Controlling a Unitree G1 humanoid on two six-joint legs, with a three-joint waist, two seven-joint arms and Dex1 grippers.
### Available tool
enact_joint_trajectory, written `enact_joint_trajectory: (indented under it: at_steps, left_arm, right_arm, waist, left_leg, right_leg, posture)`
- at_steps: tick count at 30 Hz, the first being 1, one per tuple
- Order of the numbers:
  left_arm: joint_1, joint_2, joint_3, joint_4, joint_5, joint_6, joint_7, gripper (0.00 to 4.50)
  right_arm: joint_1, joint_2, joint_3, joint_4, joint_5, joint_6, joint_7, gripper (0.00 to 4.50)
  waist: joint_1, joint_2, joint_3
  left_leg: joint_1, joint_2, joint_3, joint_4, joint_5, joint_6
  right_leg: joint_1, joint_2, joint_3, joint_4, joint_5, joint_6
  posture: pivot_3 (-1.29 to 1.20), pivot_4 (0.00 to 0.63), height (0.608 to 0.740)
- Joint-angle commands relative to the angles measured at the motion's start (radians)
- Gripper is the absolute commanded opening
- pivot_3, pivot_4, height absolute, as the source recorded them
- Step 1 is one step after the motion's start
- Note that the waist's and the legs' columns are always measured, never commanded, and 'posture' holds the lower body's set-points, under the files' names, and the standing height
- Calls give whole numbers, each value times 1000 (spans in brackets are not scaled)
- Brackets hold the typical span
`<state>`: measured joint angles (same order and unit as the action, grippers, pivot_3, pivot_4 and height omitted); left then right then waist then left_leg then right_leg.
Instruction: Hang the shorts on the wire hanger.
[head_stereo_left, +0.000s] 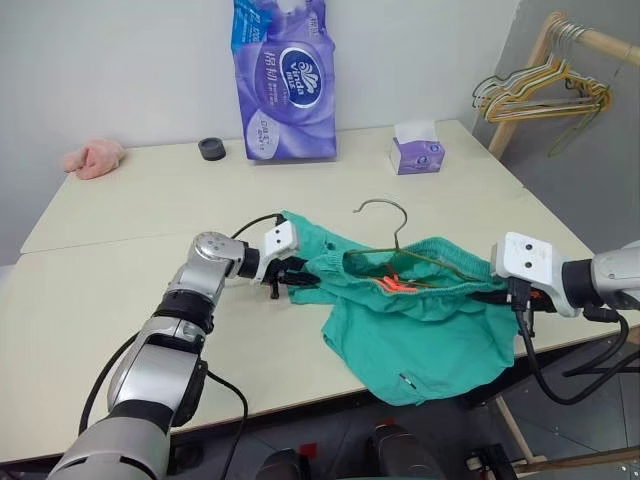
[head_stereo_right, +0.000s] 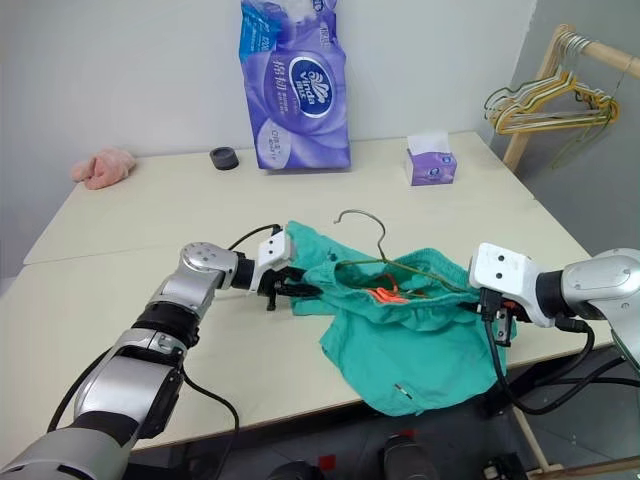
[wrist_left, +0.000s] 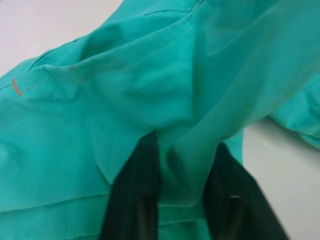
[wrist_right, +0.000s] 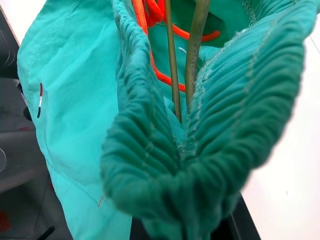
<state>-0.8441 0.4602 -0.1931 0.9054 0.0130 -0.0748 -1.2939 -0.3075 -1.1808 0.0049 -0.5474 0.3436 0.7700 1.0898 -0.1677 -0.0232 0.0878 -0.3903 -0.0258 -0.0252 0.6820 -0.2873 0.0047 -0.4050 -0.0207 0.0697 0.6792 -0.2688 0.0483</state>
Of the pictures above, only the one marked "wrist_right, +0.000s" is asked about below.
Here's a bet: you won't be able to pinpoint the orange drawstring cord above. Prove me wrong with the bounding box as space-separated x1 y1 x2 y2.
132 0 222 94

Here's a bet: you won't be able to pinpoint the teal elastic-waist shorts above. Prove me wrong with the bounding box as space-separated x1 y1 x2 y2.
16 0 319 240

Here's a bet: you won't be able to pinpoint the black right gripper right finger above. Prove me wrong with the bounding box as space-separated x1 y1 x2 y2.
211 194 262 240

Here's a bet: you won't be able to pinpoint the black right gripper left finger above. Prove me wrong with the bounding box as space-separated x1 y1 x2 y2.
131 216 149 240

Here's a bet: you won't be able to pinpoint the green wire hanger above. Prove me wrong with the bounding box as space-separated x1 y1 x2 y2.
163 0 211 124

